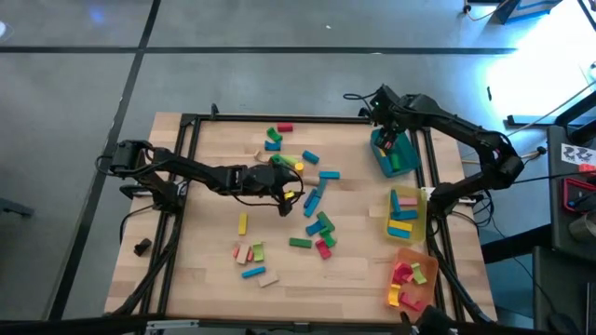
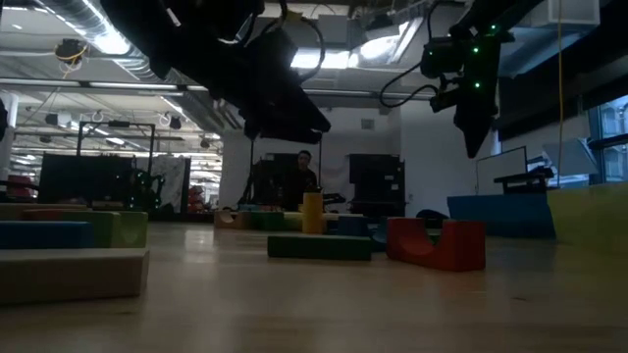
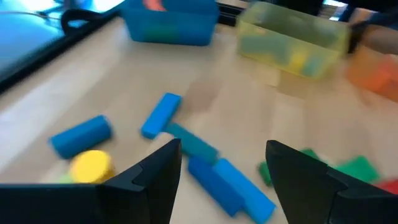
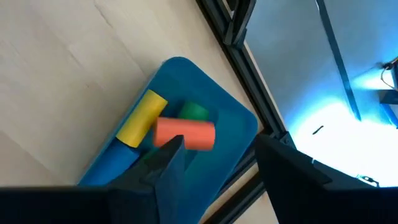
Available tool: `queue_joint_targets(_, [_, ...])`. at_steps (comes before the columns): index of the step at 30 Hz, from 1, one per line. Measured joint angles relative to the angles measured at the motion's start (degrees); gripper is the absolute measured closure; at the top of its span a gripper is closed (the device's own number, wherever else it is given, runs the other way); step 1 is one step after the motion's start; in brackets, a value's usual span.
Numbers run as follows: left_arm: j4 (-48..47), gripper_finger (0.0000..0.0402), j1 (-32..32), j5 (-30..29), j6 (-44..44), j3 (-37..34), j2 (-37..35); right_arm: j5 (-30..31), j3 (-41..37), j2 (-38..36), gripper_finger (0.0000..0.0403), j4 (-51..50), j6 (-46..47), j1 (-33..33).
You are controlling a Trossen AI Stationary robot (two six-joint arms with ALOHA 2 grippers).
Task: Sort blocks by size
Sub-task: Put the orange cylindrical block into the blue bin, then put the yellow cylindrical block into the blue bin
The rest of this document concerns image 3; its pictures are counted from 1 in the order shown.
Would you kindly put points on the long blue block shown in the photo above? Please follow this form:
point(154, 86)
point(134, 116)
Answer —
point(267, 49)

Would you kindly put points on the yellow cylinder block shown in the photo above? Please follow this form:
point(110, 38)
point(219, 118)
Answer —
point(91, 166)

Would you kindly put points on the pink red cylinder block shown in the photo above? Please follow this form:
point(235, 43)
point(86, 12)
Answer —
point(155, 4)

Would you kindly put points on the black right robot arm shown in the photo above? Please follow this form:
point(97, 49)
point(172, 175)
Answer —
point(356, 34)

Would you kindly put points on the red arch block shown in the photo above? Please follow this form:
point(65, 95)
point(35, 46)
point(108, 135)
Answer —
point(388, 186)

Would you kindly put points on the blue cylinder block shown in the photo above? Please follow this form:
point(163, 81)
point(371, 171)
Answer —
point(81, 137)

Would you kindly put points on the green rectangular block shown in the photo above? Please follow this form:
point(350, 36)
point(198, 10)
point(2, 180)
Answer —
point(263, 174)

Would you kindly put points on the yellow rectangular block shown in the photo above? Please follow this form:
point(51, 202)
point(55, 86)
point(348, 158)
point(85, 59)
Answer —
point(297, 62)

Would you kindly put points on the teal plastic bin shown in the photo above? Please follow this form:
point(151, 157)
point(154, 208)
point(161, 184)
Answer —
point(171, 31)

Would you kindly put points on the orange translucent plastic bin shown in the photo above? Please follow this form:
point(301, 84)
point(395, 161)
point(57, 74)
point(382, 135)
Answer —
point(373, 77)

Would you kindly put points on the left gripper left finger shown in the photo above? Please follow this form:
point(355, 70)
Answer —
point(140, 193)

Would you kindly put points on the dark blue rectangular block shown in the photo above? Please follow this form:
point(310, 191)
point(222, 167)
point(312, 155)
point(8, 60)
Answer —
point(214, 186)

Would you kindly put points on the yellow translucent plastic bin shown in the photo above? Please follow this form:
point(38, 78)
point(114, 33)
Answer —
point(280, 28)

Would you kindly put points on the small green block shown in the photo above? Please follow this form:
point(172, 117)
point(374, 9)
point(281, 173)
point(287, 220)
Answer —
point(357, 168)

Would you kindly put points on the teal rectangular block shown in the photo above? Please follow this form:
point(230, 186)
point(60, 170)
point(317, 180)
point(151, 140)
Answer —
point(192, 143)

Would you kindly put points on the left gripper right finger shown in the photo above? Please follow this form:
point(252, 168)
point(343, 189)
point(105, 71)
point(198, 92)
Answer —
point(311, 193)

